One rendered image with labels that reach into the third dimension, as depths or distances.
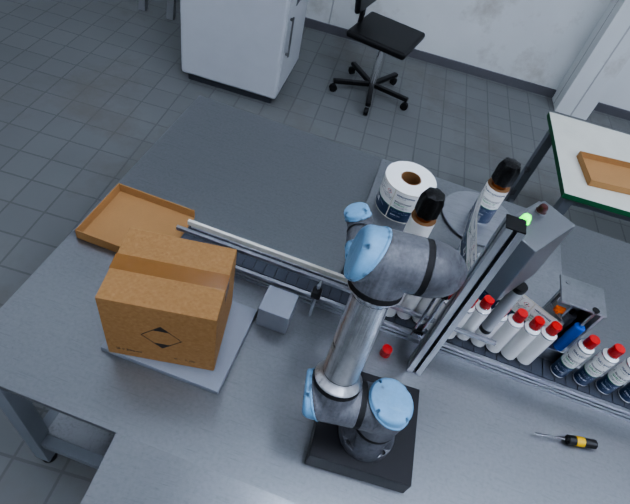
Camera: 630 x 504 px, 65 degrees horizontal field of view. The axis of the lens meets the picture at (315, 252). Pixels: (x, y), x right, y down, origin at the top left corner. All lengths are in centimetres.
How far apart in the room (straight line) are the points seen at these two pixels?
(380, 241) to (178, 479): 82
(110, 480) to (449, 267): 96
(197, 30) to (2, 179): 163
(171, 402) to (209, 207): 76
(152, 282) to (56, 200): 192
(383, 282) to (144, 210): 115
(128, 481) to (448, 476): 84
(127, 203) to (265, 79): 217
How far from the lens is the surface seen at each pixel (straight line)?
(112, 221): 187
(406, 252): 93
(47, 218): 310
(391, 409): 121
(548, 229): 124
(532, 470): 168
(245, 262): 167
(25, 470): 238
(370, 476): 141
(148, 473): 142
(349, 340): 106
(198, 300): 129
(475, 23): 508
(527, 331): 163
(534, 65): 530
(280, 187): 202
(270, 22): 367
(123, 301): 130
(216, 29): 384
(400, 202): 188
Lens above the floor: 218
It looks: 48 degrees down
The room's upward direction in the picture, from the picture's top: 16 degrees clockwise
